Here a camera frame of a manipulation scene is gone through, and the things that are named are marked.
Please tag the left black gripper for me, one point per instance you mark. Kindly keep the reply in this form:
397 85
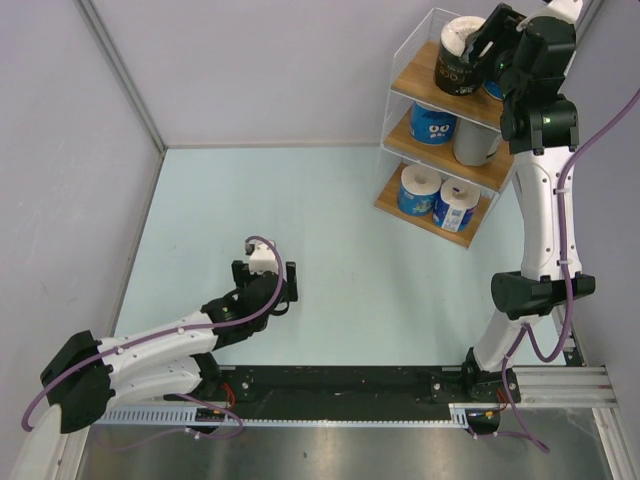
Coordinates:
241 274

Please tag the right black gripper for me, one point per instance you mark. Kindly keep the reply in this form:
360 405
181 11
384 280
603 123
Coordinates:
499 28

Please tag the black paper roll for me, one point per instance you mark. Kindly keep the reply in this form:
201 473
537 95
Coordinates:
452 65

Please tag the blue monster paper roll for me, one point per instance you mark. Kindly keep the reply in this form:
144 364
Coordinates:
429 126

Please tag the grey paper roll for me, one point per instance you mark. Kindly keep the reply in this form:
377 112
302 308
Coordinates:
474 144

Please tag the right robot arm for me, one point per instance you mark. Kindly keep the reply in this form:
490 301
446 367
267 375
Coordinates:
543 139

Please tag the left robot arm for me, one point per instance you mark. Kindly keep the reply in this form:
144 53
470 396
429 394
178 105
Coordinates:
89 376

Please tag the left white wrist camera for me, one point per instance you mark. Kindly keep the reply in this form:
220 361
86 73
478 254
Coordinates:
261 258

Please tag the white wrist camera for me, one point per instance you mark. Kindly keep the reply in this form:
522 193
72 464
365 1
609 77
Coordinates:
261 258
564 10

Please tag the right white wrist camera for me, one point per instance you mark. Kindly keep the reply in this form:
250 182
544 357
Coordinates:
564 10

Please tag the white wire wooden shelf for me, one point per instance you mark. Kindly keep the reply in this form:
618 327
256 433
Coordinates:
443 163

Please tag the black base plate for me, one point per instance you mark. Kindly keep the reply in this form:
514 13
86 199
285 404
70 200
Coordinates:
382 395

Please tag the white slotted cable duct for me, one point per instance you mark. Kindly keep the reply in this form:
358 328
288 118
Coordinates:
192 416

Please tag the aluminium rail frame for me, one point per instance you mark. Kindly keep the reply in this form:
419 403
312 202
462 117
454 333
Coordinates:
554 386

